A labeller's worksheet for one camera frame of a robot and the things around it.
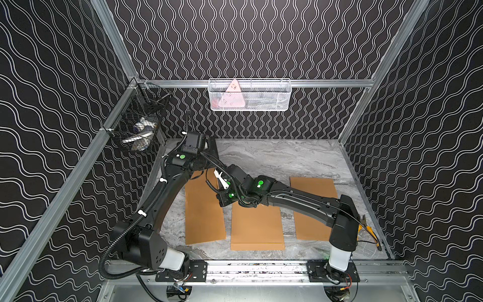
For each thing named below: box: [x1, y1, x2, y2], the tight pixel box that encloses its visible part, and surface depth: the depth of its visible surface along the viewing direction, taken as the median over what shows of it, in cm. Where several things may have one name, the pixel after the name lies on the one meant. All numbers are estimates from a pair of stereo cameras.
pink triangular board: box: [217, 78, 246, 108], surface depth 92 cm
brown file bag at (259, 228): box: [230, 202, 285, 252], surface depth 87 cm
